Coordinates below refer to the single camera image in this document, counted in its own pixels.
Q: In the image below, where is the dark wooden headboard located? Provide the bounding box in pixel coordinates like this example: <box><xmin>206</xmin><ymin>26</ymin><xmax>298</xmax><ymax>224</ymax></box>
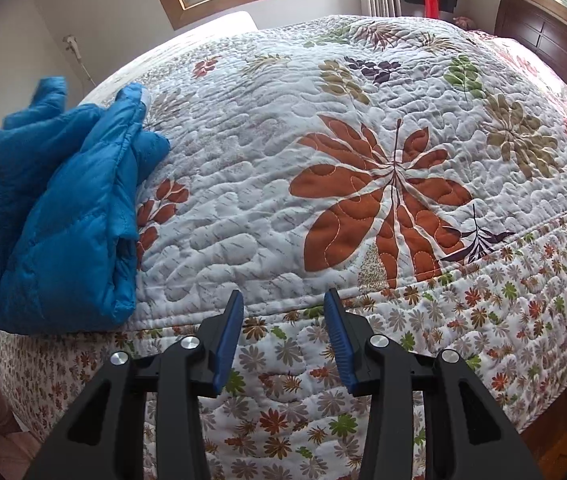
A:
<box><xmin>493</xmin><ymin>0</ymin><xmax>567</xmax><ymax>128</ymax></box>

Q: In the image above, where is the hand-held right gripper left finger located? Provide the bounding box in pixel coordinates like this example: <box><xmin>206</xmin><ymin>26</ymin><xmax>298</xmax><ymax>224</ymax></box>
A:
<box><xmin>22</xmin><ymin>290</ymin><xmax>245</xmax><ymax>480</ymax></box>

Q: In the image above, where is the blue puffer jacket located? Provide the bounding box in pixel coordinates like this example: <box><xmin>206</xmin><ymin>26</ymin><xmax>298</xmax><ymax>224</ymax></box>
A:
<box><xmin>0</xmin><ymin>76</ymin><xmax>172</xmax><ymax>336</ymax></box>

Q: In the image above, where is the floral quilted bedspread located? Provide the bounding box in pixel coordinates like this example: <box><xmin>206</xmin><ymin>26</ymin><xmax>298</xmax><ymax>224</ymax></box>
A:
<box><xmin>0</xmin><ymin>12</ymin><xmax>567</xmax><ymax>480</ymax></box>

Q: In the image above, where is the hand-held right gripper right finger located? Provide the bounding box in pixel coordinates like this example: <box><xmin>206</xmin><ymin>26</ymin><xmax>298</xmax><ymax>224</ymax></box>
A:
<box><xmin>323</xmin><ymin>287</ymin><xmax>544</xmax><ymax>480</ymax></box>

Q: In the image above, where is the white wall device with cable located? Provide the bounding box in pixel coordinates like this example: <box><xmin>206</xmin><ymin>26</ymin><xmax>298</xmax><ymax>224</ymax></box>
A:
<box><xmin>62</xmin><ymin>34</ymin><xmax>95</xmax><ymax>86</ymax></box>

